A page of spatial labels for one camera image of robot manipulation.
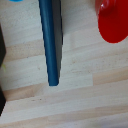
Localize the dark blue book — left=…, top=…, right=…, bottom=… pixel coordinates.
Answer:
left=37, top=0, right=64, bottom=87

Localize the black fabric caddy case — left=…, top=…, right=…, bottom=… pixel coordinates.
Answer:
left=0, top=25, right=8, bottom=118

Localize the red plastic cup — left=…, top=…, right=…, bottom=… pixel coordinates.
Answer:
left=94, top=0, right=128, bottom=44

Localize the blue plastic bowl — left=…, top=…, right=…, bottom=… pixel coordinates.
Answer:
left=8, top=0, right=24, bottom=3

